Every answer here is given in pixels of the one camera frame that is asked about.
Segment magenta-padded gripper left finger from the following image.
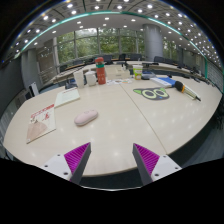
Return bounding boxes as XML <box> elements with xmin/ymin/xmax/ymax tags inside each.
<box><xmin>42</xmin><ymin>142</ymin><xmax>92</xmax><ymax>185</ymax></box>

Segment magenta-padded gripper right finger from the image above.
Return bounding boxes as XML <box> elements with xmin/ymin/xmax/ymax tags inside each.
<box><xmin>132</xmin><ymin>143</ymin><xmax>183</xmax><ymax>186</ymax></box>

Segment pink computer mouse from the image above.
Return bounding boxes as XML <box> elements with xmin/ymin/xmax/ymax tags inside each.
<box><xmin>73</xmin><ymin>109</ymin><xmax>99</xmax><ymax>127</ymax></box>

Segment cat-face mouse pad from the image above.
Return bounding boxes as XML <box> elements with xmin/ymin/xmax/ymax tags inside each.
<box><xmin>133</xmin><ymin>87</ymin><xmax>170</xmax><ymax>101</ymax></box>

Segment red and white magazine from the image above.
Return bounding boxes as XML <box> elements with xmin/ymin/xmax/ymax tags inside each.
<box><xmin>26</xmin><ymin>103</ymin><xmax>57</xmax><ymax>145</ymax></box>

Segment white booklet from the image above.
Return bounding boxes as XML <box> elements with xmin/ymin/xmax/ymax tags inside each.
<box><xmin>54</xmin><ymin>87</ymin><xmax>81</xmax><ymax>108</ymax></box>

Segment white floor appliance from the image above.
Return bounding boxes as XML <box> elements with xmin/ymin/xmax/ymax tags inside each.
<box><xmin>28</xmin><ymin>82</ymin><xmax>40</xmax><ymax>98</ymax></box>

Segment black desk microphone unit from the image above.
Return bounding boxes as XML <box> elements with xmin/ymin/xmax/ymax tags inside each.
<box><xmin>141</xmin><ymin>72</ymin><xmax>157</xmax><ymax>80</ymax></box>
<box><xmin>64</xmin><ymin>79</ymin><xmax>78</xmax><ymax>90</ymax></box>

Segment blue and white book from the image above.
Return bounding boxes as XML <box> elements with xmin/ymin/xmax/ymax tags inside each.
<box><xmin>149</xmin><ymin>76</ymin><xmax>177</xmax><ymax>89</ymax></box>

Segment white paper cup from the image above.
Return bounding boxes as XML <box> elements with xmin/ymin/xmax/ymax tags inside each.
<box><xmin>73</xmin><ymin>70</ymin><xmax>85</xmax><ymax>89</ymax></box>

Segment white lidded mug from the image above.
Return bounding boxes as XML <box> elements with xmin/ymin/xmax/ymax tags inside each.
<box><xmin>84</xmin><ymin>70</ymin><xmax>98</xmax><ymax>87</ymax></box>

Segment colourful sticker sheet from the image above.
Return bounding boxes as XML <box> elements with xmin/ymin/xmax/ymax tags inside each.
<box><xmin>106</xmin><ymin>78</ymin><xmax>134</xmax><ymax>86</ymax></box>

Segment green-printed takeaway cup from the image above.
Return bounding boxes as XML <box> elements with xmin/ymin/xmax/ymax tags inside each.
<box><xmin>132</xmin><ymin>64</ymin><xmax>144</xmax><ymax>81</ymax></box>

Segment red drink bottle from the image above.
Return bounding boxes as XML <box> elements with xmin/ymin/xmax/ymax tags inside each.
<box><xmin>94</xmin><ymin>56</ymin><xmax>107</xmax><ymax>85</ymax></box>

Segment white compartment box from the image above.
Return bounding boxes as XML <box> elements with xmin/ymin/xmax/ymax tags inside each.
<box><xmin>105</xmin><ymin>64</ymin><xmax>131</xmax><ymax>80</ymax></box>

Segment dark office chairs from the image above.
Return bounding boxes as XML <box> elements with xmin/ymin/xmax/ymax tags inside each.
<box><xmin>59</xmin><ymin>53</ymin><xmax>201</xmax><ymax>73</ymax></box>

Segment ceiling lights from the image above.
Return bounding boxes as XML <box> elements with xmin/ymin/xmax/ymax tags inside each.
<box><xmin>13</xmin><ymin>0</ymin><xmax>214</xmax><ymax>58</ymax></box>

